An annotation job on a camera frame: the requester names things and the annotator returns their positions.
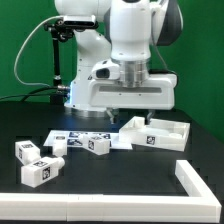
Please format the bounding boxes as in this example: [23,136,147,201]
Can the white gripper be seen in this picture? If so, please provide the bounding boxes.
[87,68,178,127]

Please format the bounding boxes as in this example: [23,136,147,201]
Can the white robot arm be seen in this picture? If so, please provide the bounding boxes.
[54,0,183,120]

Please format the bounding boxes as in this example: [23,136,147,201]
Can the paper sheet with tags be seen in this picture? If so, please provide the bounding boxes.
[44,130,132,150]

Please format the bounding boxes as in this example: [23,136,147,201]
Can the white L-shaped obstacle fence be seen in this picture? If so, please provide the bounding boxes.
[0,160,222,223]

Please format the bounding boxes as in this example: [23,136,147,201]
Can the black camera stand pole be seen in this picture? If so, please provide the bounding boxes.
[50,32,63,105]

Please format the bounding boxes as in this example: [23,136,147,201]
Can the black base cables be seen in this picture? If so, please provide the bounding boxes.
[0,84,72,103]

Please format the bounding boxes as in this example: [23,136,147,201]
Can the black camera on stand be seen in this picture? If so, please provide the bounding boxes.
[44,15,98,42]

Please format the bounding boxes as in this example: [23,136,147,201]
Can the grey camera cable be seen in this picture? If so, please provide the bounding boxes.
[13,15,64,88]

